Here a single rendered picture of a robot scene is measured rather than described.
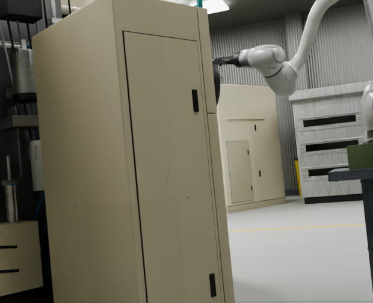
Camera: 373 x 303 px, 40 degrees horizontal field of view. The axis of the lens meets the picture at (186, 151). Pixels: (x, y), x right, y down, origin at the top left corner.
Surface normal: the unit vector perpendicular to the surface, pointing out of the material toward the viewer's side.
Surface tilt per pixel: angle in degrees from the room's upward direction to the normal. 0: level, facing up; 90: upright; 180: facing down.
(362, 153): 90
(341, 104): 90
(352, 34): 90
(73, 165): 90
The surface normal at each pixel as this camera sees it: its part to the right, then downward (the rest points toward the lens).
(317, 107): -0.29, -0.01
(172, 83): 0.66, -0.09
